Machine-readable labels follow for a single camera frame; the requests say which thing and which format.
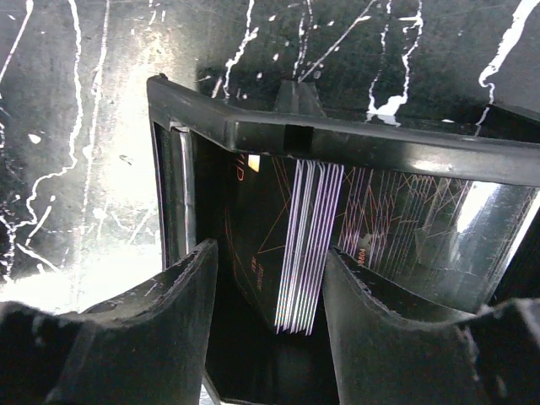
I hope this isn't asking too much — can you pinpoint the black plastic card box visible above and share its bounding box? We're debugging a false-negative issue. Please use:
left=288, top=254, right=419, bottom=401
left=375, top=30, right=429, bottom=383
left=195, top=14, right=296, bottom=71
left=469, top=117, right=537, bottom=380
left=147, top=74, right=539, bottom=404

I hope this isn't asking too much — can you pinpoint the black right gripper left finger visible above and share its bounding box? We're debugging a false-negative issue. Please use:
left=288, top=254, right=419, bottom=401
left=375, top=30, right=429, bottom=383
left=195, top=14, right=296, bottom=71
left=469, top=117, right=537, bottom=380
left=45, top=239, right=219, bottom=404

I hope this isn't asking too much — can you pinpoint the black credit card stack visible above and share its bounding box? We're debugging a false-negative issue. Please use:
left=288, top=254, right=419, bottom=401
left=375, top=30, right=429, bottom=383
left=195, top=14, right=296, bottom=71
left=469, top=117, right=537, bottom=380
left=224, top=154, right=539, bottom=333

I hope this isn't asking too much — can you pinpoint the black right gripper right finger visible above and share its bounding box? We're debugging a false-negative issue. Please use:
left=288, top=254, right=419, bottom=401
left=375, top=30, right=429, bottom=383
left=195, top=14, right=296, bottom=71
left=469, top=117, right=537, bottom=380
left=322, top=248, right=506, bottom=404

